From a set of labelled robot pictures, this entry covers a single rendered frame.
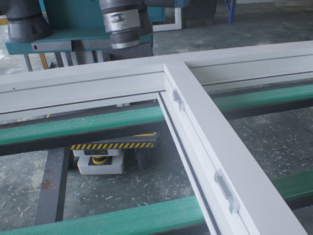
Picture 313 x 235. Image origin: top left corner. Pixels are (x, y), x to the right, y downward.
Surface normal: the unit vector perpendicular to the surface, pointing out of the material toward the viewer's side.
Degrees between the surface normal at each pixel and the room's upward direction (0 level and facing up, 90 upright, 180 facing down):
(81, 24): 90
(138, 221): 0
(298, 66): 90
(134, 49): 77
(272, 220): 0
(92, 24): 90
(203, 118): 0
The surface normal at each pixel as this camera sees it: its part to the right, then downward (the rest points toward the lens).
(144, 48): -0.01, 0.41
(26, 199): -0.04, -0.80
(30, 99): 0.21, 0.58
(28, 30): 0.41, 0.22
